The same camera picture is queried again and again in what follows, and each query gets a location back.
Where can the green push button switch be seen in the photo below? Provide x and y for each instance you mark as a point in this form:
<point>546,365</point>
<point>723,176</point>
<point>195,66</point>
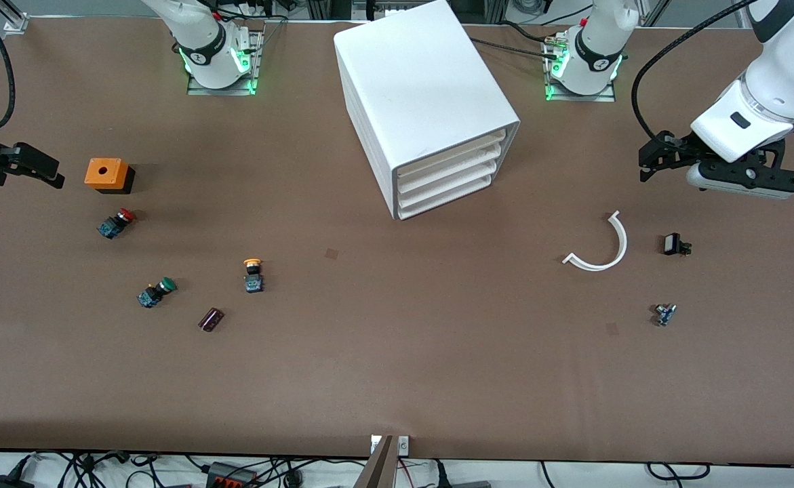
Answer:
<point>156,291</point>

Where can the white plastic drawer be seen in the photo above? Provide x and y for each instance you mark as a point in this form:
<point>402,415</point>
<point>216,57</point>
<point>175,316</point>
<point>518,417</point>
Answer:
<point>445,184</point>
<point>445,198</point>
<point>449,169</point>
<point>451,154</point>

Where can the brown wooden post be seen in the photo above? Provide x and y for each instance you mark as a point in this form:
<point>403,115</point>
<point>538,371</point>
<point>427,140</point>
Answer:
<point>378,468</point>

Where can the black orange power strip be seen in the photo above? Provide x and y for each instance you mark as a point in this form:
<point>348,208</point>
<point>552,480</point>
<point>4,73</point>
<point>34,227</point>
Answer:
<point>230,476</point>

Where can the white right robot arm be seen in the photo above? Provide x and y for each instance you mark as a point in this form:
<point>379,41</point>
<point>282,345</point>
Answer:
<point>200,41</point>

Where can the orange button enclosure box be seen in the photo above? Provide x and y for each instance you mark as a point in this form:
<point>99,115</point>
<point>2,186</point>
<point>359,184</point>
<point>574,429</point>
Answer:
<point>104,173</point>

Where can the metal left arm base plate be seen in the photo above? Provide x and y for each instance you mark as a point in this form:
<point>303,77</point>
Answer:
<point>580,99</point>

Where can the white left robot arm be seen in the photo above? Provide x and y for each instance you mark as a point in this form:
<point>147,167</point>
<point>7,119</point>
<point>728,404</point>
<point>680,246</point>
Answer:
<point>769,74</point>

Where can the red push button switch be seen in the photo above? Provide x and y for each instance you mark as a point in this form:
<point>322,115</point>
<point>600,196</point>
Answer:
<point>115,224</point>

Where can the small metal blue connector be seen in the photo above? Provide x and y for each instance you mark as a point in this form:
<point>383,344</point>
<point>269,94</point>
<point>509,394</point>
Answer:
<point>665,314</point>

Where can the white drawer cabinet shell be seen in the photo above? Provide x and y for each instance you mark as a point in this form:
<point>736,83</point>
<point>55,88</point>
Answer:
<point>417,88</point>

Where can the white metal bracket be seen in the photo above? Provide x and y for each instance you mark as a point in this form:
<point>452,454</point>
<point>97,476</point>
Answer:
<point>403,444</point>

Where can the white curved plastic clip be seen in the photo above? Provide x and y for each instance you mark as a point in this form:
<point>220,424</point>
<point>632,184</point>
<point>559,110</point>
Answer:
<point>623,244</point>

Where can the aluminium frame profile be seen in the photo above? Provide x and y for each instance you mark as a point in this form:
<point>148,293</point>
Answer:
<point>17,24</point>

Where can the yellow push button switch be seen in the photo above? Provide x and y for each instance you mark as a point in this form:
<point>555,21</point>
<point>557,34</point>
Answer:
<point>253,276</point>

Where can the brown tape patch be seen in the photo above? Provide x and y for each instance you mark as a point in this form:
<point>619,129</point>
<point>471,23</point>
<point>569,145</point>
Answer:
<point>331,253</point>

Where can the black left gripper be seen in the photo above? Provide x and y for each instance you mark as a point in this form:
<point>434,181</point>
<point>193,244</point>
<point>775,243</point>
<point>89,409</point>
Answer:
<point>683,150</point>

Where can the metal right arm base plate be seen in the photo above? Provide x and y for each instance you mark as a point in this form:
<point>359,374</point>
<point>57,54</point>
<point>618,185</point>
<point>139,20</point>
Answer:
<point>224,91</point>

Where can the black rectangular white-faced switch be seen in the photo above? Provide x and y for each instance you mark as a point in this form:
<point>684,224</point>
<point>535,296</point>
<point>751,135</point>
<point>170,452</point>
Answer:
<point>673,244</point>

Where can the maroon cylindrical capacitor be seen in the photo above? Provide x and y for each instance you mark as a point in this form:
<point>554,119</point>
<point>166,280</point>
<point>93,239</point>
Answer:
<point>211,320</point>

